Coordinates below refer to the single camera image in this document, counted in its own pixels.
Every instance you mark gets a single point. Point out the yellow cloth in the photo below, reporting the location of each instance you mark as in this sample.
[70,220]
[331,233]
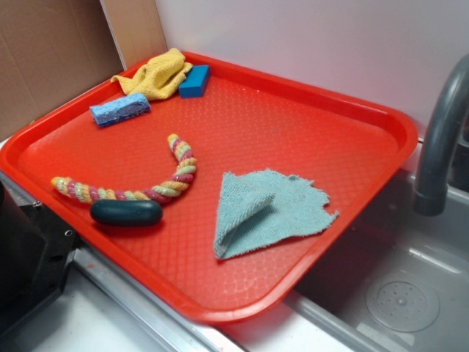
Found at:
[159,78]

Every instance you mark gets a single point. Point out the grey sink basin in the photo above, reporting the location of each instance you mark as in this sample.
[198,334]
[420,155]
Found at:
[394,280]

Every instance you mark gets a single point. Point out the light wooden board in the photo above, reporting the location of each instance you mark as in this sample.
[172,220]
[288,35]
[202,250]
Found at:
[136,29]

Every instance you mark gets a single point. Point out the multicolour braided rope toy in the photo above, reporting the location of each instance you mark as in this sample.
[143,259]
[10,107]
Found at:
[163,193]

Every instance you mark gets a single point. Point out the black device at left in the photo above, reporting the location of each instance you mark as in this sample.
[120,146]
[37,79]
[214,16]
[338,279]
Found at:
[36,251]

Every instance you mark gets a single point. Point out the teal cloth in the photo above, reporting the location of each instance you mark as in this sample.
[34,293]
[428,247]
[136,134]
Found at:
[263,208]

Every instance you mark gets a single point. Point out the light blue sponge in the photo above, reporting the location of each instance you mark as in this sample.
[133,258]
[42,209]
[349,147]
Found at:
[120,110]

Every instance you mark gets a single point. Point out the dark green oval soap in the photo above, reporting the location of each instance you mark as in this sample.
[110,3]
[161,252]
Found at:
[134,213]

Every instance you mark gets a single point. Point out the blue rectangular block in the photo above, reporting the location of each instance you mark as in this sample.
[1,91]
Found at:
[195,83]

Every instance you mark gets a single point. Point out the grey faucet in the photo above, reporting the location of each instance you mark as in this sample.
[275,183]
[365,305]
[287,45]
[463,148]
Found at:
[443,160]

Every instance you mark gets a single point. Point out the red plastic tray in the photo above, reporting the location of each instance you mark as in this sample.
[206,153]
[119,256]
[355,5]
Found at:
[246,121]

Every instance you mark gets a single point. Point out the brown cardboard panel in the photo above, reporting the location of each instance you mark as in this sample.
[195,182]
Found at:
[51,52]

